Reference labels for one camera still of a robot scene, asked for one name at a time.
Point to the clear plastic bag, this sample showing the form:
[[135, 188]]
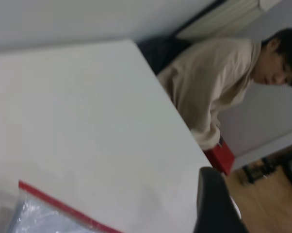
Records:
[[39, 213]]

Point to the white paper sheet inside bag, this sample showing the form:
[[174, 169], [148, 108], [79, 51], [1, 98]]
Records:
[[51, 225]]

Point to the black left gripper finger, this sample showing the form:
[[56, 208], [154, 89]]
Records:
[[214, 208]]

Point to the red box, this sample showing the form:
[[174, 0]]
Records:
[[221, 157]]

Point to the dark equipment on wooden floor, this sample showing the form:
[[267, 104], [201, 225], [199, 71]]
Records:
[[264, 167]]

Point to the person in beige hoodie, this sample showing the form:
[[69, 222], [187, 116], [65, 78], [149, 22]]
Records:
[[209, 85]]

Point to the black chair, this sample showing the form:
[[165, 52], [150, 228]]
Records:
[[158, 52]]

